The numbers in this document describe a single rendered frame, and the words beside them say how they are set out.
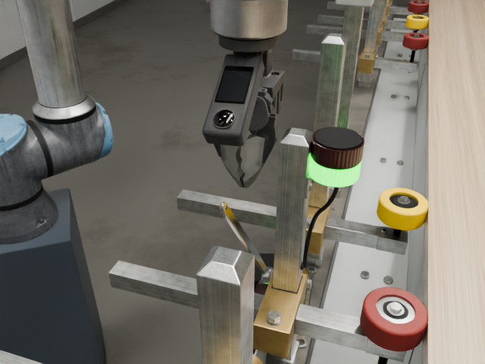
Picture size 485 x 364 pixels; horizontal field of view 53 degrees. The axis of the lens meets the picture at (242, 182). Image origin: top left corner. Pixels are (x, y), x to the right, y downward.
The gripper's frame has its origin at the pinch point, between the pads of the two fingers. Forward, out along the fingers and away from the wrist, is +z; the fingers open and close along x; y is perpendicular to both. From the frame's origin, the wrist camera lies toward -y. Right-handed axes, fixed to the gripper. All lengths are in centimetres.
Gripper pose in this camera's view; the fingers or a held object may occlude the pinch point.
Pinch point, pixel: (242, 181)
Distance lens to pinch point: 67.0
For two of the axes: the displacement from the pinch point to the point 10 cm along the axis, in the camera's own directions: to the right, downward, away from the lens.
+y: 3.1, -5.2, 8.0
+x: -9.5, -1.7, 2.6
